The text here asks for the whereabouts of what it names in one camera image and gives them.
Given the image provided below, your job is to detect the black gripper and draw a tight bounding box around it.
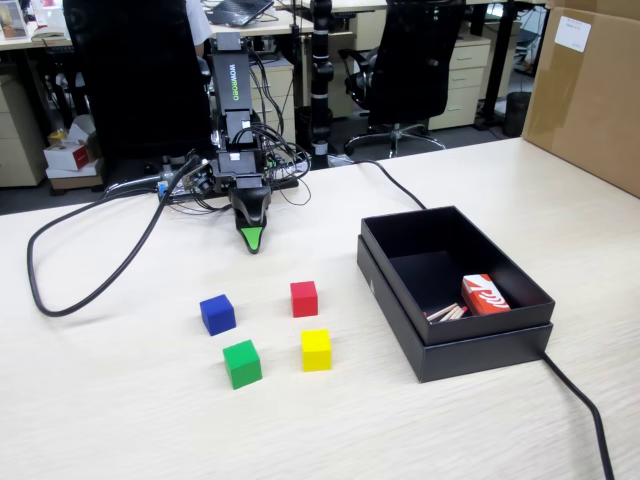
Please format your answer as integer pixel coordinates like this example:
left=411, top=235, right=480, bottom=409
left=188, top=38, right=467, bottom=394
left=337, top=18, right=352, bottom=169
left=215, top=149, right=272, bottom=256

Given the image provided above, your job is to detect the green cube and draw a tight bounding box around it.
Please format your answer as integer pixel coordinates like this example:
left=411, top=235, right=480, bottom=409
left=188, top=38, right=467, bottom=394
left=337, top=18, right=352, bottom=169
left=222, top=339, right=263, bottom=390

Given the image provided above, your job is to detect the red cube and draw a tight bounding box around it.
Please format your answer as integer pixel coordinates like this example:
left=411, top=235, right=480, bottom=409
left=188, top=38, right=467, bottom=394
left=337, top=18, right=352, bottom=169
left=290, top=280, right=319, bottom=319

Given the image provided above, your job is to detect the blue cube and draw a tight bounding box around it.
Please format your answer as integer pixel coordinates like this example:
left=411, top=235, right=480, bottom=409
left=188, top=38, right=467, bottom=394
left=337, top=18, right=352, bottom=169
left=199, top=293, right=237, bottom=337

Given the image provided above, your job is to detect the yellow cube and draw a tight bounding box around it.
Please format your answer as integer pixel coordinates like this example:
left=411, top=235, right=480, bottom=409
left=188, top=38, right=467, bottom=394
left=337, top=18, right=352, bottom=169
left=300, top=328, right=333, bottom=373

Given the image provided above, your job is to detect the small controller circuit board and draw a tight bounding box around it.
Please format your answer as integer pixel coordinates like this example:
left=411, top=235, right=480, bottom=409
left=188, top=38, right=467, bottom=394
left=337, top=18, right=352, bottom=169
left=155, top=172, right=182, bottom=202

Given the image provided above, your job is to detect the beige cabinet with cluttered top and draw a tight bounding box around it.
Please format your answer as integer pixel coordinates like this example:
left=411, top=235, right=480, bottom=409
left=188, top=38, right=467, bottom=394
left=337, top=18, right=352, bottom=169
left=248, top=52, right=296, bottom=151

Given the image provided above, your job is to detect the black pole with white rings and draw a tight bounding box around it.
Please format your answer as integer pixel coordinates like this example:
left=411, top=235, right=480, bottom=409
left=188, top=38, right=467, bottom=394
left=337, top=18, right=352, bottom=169
left=308, top=0, right=335, bottom=169

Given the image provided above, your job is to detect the thin black stand pole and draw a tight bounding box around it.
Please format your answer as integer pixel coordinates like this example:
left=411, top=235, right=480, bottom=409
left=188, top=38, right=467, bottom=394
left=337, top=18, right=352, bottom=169
left=291, top=0, right=306, bottom=107

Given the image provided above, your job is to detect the black cardboard box tray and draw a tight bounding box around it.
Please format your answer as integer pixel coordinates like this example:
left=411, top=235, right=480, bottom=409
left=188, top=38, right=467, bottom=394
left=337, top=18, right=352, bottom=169
left=360, top=204, right=557, bottom=346

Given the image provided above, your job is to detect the black solid-back office chair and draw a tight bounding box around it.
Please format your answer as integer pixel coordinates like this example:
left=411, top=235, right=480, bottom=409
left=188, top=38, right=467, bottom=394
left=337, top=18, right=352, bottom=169
left=62, top=0, right=214, bottom=189

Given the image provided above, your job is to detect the white red carton box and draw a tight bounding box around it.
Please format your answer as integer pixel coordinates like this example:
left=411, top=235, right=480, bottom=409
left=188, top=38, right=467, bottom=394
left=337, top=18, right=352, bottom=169
left=43, top=114, right=105, bottom=191

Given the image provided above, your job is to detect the beige office desk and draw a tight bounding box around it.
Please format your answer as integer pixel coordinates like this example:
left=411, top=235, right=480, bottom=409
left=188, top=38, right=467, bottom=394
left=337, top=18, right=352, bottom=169
left=0, top=8, right=316, bottom=50

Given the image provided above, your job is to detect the person in white shirt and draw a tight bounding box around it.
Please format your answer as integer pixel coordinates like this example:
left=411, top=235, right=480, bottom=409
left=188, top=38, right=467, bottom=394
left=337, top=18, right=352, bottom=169
left=184, top=0, right=214, bottom=57

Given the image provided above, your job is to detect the black laptop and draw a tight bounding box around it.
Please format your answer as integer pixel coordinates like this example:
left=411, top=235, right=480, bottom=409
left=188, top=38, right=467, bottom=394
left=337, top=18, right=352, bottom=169
left=206, top=0, right=276, bottom=28

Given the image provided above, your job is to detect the black mesh office chair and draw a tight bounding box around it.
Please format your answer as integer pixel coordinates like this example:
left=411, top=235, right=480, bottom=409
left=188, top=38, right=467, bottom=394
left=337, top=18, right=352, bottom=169
left=338, top=0, right=467, bottom=159

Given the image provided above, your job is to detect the orange white matchbox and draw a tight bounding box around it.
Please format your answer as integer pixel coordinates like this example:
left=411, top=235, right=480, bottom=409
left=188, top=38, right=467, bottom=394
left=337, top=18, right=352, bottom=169
left=460, top=273, right=512, bottom=317

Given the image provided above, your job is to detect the beige drawer cabinet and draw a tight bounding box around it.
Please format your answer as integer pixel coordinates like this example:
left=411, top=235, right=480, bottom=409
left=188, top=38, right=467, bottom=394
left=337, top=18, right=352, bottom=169
left=428, top=37, right=492, bottom=132
left=0, top=74, right=49, bottom=188

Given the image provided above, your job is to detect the black open box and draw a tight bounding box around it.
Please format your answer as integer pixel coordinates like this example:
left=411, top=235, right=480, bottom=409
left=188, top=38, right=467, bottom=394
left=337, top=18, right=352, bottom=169
left=356, top=234, right=555, bottom=384

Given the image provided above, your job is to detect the dark mesh trash bin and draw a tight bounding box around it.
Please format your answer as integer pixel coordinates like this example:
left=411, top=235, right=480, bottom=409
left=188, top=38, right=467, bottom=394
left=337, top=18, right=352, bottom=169
left=503, top=91, right=533, bottom=139

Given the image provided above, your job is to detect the framed desk picture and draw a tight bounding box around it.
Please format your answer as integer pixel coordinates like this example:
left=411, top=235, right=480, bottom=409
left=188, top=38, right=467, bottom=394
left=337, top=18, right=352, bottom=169
left=0, top=0, right=29, bottom=40

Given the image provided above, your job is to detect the large brown cardboard box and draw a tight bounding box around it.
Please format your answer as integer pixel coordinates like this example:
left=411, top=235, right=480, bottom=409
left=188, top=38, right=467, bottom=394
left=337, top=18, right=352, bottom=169
left=520, top=0, right=640, bottom=199

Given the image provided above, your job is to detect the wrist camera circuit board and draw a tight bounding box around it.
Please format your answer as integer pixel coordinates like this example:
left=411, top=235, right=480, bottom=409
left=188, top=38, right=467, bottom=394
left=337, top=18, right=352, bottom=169
left=185, top=157, right=217, bottom=194

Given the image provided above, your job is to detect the thick black sleeved cable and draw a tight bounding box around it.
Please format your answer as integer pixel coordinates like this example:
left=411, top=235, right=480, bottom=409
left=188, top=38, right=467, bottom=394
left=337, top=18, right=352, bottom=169
left=26, top=154, right=207, bottom=318

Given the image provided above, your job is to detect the smooth black power cable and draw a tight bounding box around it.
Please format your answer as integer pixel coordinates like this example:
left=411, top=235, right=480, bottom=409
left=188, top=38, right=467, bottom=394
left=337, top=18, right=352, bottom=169
left=309, top=159, right=616, bottom=480

